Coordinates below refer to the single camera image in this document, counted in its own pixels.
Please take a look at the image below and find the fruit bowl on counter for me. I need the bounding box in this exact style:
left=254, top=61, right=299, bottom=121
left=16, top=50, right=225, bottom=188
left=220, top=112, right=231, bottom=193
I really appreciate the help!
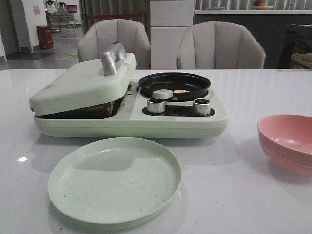
left=252, top=0, right=273, bottom=10

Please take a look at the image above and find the grey counter with white top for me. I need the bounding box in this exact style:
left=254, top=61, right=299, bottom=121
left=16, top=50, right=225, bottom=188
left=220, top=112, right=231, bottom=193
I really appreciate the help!
left=194, top=10, right=312, bottom=69

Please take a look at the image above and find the right silver control knob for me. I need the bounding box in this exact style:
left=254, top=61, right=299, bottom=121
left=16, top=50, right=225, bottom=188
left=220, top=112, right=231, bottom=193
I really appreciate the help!
left=192, top=98, right=211, bottom=115

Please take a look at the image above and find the beige upholstered chair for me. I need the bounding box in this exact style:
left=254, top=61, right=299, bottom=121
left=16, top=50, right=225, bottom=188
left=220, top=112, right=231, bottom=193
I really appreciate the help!
left=176, top=21, right=266, bottom=70
left=78, top=19, right=151, bottom=69

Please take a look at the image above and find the light green round plate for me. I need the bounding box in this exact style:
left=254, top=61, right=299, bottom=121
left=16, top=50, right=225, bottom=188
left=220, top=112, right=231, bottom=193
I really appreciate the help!
left=48, top=137, right=182, bottom=226

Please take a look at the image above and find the light green breakfast maker base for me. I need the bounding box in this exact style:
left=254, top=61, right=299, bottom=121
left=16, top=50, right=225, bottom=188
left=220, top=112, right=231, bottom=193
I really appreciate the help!
left=34, top=81, right=228, bottom=138

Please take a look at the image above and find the red trash bin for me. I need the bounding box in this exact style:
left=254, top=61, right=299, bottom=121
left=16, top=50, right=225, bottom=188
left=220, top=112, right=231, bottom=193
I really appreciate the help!
left=36, top=25, right=53, bottom=49

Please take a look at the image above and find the pink bowl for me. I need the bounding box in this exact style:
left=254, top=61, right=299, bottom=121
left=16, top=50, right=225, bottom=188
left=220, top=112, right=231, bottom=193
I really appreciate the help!
left=257, top=114, right=312, bottom=175

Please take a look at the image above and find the dark washing machine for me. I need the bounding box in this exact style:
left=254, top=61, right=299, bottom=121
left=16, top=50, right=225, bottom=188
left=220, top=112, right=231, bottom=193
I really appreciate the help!
left=278, top=24, right=312, bottom=69

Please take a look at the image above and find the round black frying pan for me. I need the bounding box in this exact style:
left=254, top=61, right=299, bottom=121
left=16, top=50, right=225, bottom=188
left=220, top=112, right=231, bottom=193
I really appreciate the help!
left=138, top=72, right=211, bottom=102

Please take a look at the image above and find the left beige upholstered chair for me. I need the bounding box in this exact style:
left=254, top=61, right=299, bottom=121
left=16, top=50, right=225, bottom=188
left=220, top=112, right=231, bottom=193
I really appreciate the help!
left=78, top=19, right=151, bottom=69

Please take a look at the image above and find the right beige upholstered chair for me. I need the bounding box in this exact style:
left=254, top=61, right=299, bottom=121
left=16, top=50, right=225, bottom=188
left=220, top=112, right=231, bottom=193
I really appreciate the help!
left=176, top=21, right=266, bottom=70

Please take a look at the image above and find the left silver control knob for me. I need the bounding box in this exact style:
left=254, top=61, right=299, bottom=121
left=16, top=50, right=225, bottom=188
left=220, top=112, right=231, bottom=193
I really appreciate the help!
left=146, top=98, right=165, bottom=114

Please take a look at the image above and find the white cabinet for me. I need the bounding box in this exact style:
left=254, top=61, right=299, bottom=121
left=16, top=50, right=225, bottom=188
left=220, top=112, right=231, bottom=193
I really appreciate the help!
left=150, top=0, right=195, bottom=70

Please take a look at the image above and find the bread slice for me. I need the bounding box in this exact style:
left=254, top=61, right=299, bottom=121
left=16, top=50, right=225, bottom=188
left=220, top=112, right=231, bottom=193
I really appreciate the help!
left=45, top=101, right=114, bottom=119

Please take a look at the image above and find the silver control knob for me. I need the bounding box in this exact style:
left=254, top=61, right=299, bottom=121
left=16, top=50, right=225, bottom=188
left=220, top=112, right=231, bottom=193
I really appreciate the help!
left=146, top=98, right=165, bottom=114
left=192, top=98, right=211, bottom=115

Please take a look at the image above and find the breakfast maker hinged lid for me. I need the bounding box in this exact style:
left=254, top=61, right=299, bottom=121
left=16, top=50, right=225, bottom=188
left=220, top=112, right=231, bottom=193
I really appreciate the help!
left=29, top=44, right=137, bottom=116

